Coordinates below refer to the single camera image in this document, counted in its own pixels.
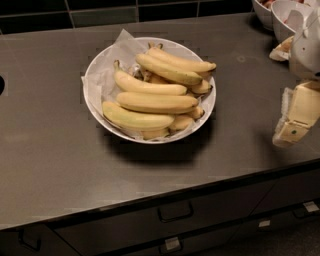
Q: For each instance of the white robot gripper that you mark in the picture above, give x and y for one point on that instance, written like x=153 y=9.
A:
x=306 y=50

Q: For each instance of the large white bowl right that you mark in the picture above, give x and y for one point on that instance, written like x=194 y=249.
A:
x=289 y=15

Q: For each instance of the white bowl far corner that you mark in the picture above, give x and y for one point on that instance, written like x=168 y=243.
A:
x=262 y=8

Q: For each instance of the white bowl with bananas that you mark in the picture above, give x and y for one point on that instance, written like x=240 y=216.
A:
x=96 y=66

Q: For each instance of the middle long yellow banana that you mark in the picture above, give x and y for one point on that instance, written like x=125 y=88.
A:
x=128 y=83

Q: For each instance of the front greenish yellow banana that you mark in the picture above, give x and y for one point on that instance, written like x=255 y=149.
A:
x=135 y=121

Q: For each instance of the drawer label tag far right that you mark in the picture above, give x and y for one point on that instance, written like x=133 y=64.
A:
x=311 y=206

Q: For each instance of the drawer label tag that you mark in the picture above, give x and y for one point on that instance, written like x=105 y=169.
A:
x=172 y=244
x=311 y=206
x=264 y=223

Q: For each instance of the drawer label tag centre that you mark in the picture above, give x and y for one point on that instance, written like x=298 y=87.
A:
x=172 y=244

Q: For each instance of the black drawer handle centre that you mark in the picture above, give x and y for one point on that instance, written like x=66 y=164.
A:
x=175 y=211

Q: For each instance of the black drawer handle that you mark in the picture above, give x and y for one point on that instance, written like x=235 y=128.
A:
x=29 y=241
x=175 y=211

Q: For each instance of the black drawer handle left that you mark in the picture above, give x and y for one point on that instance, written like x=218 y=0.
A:
x=29 y=241

